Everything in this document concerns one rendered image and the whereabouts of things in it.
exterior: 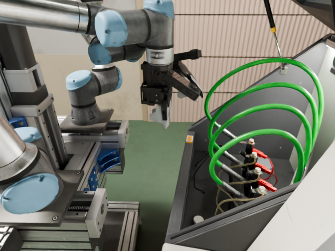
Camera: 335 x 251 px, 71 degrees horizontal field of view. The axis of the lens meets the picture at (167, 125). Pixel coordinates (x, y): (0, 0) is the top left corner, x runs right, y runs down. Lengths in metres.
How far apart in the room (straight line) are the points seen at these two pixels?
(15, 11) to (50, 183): 0.38
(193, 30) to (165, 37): 2.22
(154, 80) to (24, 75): 0.45
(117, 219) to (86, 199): 0.92
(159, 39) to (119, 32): 0.11
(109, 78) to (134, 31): 0.63
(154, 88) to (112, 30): 0.20
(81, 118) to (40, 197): 0.61
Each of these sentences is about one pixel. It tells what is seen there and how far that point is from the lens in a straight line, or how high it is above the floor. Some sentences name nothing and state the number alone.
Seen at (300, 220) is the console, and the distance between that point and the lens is 0.54.
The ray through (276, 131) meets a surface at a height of 1.32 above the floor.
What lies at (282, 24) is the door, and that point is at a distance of 3.07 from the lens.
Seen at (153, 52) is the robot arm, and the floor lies 1.47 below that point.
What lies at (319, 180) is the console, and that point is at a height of 1.31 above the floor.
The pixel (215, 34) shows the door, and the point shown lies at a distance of 2.87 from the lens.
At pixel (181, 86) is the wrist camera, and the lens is 0.65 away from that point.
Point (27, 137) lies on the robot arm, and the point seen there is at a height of 1.27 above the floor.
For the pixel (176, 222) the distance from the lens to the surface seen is 0.83.
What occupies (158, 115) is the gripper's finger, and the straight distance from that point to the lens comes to 0.71.
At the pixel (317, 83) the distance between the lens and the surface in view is 0.85.
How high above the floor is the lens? 1.61
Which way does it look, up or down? 31 degrees down
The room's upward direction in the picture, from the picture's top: straight up
